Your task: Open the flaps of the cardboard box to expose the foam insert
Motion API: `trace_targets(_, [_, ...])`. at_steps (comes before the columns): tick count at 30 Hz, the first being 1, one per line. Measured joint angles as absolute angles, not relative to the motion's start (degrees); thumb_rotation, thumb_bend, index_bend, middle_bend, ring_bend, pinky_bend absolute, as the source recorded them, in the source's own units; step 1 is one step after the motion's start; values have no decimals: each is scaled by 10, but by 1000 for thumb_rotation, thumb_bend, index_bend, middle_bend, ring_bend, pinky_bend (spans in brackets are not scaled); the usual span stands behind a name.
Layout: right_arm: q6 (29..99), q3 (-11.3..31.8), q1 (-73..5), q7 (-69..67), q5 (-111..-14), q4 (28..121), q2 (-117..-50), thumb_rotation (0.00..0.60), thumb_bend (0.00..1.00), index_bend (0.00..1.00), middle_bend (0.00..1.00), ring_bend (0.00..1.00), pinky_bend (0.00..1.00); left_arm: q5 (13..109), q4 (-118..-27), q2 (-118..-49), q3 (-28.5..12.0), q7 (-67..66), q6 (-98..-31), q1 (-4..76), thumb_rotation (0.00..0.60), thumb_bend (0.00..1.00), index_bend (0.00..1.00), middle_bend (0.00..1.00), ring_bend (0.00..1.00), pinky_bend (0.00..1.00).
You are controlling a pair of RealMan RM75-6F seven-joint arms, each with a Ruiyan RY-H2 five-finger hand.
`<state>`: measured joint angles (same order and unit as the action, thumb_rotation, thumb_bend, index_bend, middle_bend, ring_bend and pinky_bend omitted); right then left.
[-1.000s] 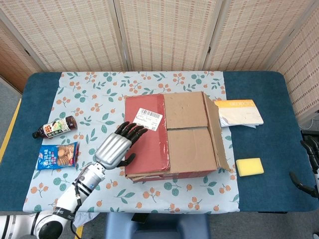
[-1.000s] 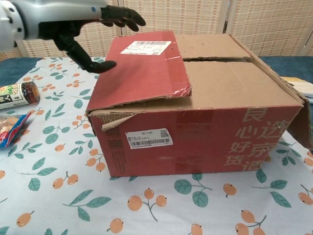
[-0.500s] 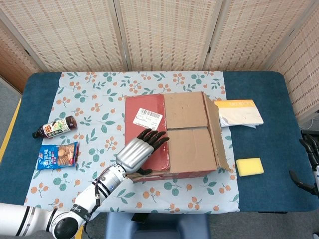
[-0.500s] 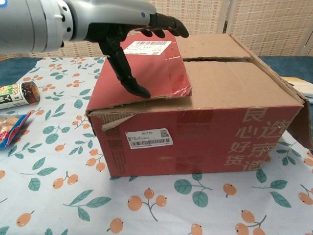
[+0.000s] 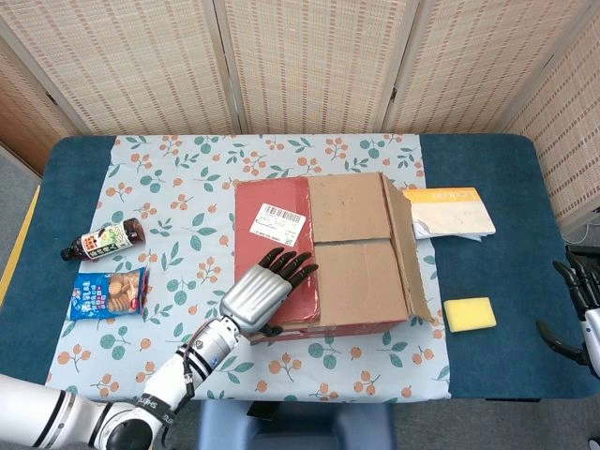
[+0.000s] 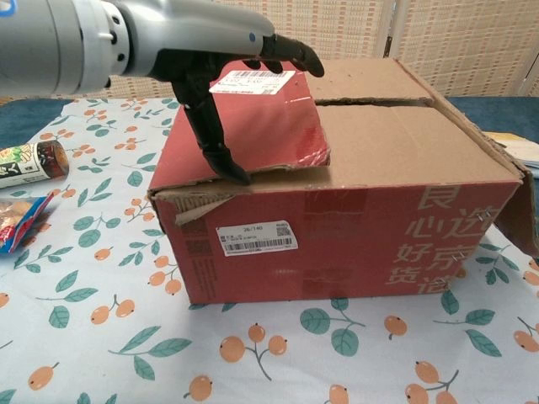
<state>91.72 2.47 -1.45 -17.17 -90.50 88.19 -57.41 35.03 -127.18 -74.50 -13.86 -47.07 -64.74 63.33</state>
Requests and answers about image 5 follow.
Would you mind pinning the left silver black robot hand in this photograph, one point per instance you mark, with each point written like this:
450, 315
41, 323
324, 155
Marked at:
255, 295

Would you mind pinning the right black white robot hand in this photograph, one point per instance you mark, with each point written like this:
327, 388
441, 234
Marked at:
591, 328

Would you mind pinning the red cardboard shipping box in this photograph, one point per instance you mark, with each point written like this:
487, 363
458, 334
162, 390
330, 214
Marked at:
356, 281

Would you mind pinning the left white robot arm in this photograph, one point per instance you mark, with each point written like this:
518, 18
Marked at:
164, 389

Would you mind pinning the floral fruit print tablecloth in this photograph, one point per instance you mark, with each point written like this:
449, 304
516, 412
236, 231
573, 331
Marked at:
187, 197

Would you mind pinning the yellow sponge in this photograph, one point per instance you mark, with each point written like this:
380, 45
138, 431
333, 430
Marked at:
470, 315

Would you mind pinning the blue biscuit snack bag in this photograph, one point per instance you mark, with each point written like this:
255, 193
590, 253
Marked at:
108, 295

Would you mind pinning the brown drink bottle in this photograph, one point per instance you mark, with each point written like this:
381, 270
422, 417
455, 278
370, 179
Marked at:
108, 239

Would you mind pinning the woven folding screen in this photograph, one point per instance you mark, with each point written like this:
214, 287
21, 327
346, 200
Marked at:
304, 65

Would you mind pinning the yellow floor strip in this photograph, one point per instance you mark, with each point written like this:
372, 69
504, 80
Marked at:
19, 244

